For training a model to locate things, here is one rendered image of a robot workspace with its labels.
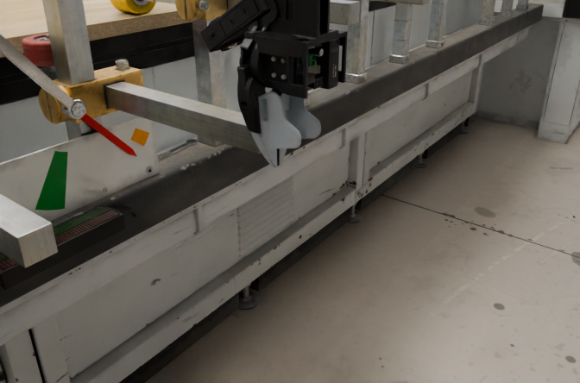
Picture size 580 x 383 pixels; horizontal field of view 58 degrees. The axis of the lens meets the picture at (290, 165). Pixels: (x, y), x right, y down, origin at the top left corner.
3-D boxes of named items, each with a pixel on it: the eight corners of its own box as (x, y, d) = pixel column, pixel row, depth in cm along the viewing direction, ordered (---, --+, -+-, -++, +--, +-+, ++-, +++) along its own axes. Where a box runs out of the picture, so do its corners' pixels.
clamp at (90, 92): (146, 102, 78) (141, 69, 76) (63, 128, 68) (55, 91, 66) (122, 95, 81) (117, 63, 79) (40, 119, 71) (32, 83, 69)
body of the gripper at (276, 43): (303, 107, 49) (305, -31, 44) (235, 91, 54) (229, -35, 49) (346, 88, 54) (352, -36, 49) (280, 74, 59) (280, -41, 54)
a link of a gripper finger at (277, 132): (293, 186, 54) (293, 101, 50) (249, 172, 57) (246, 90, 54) (310, 176, 57) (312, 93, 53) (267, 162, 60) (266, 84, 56)
